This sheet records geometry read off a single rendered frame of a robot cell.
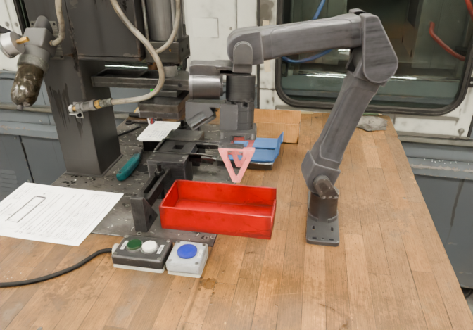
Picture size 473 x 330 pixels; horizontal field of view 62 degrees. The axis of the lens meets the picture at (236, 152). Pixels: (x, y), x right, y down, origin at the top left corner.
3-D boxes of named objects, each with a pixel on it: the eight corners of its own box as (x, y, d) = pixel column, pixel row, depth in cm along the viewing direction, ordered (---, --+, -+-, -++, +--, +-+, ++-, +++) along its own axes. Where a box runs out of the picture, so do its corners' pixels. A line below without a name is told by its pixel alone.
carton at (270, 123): (298, 146, 127) (299, 124, 124) (222, 141, 132) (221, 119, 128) (299, 130, 139) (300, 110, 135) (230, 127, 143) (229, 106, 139)
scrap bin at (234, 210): (270, 240, 85) (271, 217, 83) (161, 228, 90) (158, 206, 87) (276, 208, 96) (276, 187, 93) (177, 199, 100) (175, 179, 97)
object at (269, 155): (279, 162, 112) (279, 153, 111) (226, 159, 115) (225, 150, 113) (280, 151, 118) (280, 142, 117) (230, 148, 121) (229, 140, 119)
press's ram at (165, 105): (184, 131, 95) (172, -1, 81) (85, 125, 99) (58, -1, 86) (203, 105, 111) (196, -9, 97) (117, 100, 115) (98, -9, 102)
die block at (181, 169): (186, 191, 103) (184, 166, 100) (150, 188, 105) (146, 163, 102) (205, 156, 121) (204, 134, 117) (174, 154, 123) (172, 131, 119)
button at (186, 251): (194, 265, 76) (193, 257, 75) (174, 262, 77) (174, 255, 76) (200, 251, 80) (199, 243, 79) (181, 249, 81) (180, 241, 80)
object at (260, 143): (282, 149, 119) (282, 141, 118) (232, 147, 122) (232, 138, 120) (283, 139, 126) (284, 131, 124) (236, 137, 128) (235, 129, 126)
